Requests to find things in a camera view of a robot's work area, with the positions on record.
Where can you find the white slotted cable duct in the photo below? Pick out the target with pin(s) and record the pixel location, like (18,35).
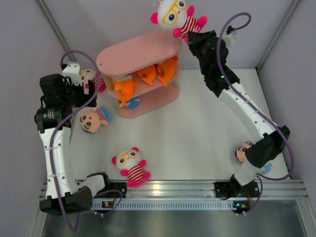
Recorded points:
(169,205)

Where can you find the orange shark plush on shelf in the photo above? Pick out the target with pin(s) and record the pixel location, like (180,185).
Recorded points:
(127,88)

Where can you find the white panda plush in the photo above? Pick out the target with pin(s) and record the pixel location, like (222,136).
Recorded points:
(89,74)
(130,164)
(176,16)

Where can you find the large orange shark plush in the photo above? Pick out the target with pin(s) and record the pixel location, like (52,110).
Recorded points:
(167,68)

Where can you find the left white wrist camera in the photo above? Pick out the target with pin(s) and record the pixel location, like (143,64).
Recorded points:
(72,71)

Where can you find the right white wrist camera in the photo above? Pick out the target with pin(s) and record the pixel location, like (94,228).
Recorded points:
(230,36)

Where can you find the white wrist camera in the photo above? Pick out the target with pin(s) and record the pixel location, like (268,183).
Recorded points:
(72,71)
(230,36)

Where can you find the aluminium front rail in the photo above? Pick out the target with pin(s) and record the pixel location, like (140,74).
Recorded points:
(205,189)

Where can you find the pink three-tier toy shelf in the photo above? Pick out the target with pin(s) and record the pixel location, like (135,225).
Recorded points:
(121,61)

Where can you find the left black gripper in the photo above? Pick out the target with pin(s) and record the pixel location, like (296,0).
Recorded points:
(84,98)

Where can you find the small orange shark plush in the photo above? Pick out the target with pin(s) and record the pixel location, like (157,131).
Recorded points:
(147,74)

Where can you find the boy doll plush blue cap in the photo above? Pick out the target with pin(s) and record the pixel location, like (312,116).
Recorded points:
(91,121)

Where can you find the boy doll plush right side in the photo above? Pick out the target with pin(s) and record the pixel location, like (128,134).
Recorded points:
(242,150)

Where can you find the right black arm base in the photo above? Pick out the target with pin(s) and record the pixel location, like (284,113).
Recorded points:
(228,189)

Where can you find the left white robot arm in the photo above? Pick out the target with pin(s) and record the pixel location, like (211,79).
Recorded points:
(53,119)

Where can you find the boy doll plush on shelf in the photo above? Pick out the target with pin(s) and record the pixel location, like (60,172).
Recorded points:
(131,104)

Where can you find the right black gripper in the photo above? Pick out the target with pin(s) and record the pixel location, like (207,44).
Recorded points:
(194,39)

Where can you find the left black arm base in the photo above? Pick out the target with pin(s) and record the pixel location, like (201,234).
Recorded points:
(116,191)

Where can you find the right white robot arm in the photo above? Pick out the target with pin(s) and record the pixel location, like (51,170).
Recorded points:
(264,158)

